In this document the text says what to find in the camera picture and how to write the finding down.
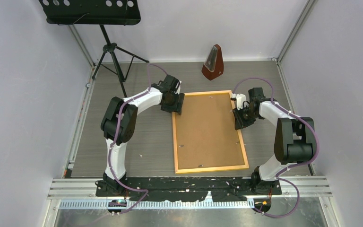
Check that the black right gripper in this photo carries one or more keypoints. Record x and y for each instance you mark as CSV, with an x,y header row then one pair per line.
x,y
240,123

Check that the yellow wooden picture frame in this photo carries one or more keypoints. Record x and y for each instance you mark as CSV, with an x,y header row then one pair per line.
x,y
175,141

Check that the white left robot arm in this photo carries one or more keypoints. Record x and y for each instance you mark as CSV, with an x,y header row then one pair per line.
x,y
120,118

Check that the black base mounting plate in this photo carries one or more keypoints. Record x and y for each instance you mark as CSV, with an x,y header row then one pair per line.
x,y
186,189

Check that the brown backing board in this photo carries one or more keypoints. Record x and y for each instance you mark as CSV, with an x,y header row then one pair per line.
x,y
209,131

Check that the brown metronome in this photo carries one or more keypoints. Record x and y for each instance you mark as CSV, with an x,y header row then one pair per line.
x,y
213,67

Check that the black music stand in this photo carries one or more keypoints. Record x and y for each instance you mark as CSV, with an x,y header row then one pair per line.
x,y
97,12

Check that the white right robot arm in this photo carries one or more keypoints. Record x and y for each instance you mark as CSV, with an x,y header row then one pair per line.
x,y
294,141

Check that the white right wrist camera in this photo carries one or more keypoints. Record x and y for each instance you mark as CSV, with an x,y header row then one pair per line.
x,y
239,100

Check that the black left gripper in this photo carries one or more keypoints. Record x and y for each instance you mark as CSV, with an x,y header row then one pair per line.
x,y
177,108

